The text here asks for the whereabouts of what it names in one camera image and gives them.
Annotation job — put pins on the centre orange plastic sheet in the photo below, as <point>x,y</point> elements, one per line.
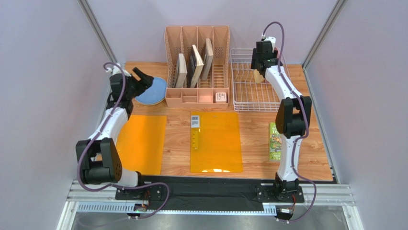
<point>215,145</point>

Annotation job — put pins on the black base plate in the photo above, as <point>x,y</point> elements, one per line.
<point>203,193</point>

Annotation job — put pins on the aluminium rail frame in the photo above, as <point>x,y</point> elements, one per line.
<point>322,205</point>

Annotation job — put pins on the green treehouse book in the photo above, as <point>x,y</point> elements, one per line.
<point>275,143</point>

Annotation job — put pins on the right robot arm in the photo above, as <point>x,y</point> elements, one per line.
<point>292,120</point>

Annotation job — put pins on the pink plate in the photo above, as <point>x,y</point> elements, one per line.
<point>278,53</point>

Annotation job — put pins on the blue plate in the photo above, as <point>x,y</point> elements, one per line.
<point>156,93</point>

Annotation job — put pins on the left orange plastic sheet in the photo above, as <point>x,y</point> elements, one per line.
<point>140,144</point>

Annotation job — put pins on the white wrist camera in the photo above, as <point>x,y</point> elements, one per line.
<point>268,38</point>
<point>117,69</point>

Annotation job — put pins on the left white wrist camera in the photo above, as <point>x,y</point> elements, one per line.
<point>117,69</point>

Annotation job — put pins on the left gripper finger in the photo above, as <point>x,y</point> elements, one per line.
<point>140,74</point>
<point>145,82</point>

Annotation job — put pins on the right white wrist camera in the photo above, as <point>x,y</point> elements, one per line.
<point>268,38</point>

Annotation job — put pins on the pink plastic file organizer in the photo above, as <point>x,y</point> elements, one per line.
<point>179,39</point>

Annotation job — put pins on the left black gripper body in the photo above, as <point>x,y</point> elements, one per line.
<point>134,88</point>

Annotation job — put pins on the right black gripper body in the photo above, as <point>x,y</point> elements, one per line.
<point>257,66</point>

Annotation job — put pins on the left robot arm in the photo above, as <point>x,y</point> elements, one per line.
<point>98,158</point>

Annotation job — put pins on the left book blue cover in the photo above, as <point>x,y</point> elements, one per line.
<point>181,71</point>

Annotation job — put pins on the middle book black cover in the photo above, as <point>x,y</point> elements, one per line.
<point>195,67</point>

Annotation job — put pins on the white power adapter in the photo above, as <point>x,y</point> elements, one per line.
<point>221,97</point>

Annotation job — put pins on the orange plastic sheet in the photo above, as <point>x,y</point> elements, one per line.
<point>215,145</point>
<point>140,144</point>

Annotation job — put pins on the white wire dish rack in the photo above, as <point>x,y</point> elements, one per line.
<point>247,95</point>

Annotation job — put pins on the right book grey cover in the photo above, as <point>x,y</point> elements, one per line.
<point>208,59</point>

